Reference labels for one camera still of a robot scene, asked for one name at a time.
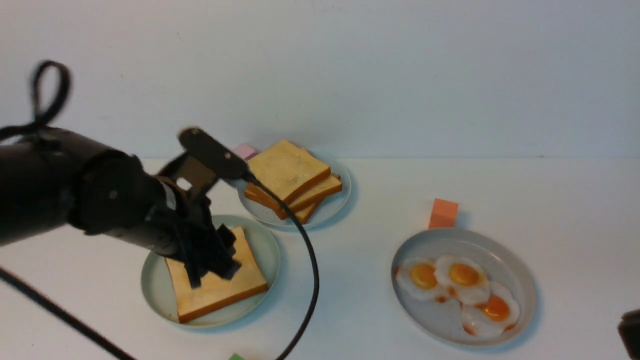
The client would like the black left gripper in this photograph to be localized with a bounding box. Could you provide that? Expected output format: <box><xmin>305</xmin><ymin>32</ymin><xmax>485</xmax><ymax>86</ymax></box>
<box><xmin>145</xmin><ymin>190</ymin><xmax>242</xmax><ymax>290</ymax></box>

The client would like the toast slice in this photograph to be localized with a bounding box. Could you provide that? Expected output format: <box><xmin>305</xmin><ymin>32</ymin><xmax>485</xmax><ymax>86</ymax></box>
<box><xmin>295</xmin><ymin>198</ymin><xmax>325</xmax><ymax>224</ymax></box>
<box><xmin>243</xmin><ymin>173</ymin><xmax>343</xmax><ymax>220</ymax></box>
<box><xmin>247</xmin><ymin>139</ymin><xmax>330</xmax><ymax>205</ymax></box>
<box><xmin>165</xmin><ymin>226</ymin><xmax>269</xmax><ymax>324</ymax></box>

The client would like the fried egg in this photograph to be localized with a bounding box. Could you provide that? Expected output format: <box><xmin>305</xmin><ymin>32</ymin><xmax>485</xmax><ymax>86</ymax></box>
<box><xmin>394</xmin><ymin>258</ymin><xmax>450</xmax><ymax>303</ymax></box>
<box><xmin>461</xmin><ymin>281</ymin><xmax>521</xmax><ymax>339</ymax></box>
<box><xmin>434</xmin><ymin>254</ymin><xmax>490</xmax><ymax>306</ymax></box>

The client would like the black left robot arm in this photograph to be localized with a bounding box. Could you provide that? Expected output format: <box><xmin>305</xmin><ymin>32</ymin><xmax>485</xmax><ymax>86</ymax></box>
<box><xmin>0</xmin><ymin>127</ymin><xmax>249</xmax><ymax>289</ymax></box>

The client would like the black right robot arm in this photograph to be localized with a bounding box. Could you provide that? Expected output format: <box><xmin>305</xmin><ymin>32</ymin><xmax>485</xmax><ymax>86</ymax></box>
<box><xmin>617</xmin><ymin>309</ymin><xmax>640</xmax><ymax>360</ymax></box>

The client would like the green empty plate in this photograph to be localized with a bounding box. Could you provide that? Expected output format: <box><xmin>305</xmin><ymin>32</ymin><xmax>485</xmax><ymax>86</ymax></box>
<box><xmin>141</xmin><ymin>215</ymin><xmax>281</xmax><ymax>330</ymax></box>

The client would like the pink cube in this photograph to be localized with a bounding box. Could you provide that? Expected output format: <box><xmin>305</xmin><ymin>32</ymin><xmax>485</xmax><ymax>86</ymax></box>
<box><xmin>233</xmin><ymin>143</ymin><xmax>259</xmax><ymax>161</ymax></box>

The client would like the grey bread plate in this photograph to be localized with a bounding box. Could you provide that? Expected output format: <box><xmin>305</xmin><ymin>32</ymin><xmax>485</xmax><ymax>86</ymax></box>
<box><xmin>237</xmin><ymin>150</ymin><xmax>352</xmax><ymax>231</ymax></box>

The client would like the orange cube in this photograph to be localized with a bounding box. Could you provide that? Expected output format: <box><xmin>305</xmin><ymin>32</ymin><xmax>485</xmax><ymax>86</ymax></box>
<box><xmin>428</xmin><ymin>198</ymin><xmax>459</xmax><ymax>230</ymax></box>

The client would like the grey egg plate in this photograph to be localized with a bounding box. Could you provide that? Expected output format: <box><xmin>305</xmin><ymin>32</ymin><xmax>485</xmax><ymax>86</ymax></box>
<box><xmin>390</xmin><ymin>228</ymin><xmax>540</xmax><ymax>351</ymax></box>

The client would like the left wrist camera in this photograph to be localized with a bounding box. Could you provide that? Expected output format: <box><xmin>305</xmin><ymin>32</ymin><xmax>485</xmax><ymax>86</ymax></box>
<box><xmin>178</xmin><ymin>127</ymin><xmax>252</xmax><ymax>182</ymax></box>

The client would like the black left camera cable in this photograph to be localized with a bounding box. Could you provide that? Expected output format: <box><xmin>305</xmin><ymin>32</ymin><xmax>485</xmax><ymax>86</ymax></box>
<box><xmin>0</xmin><ymin>60</ymin><xmax>321</xmax><ymax>360</ymax></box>

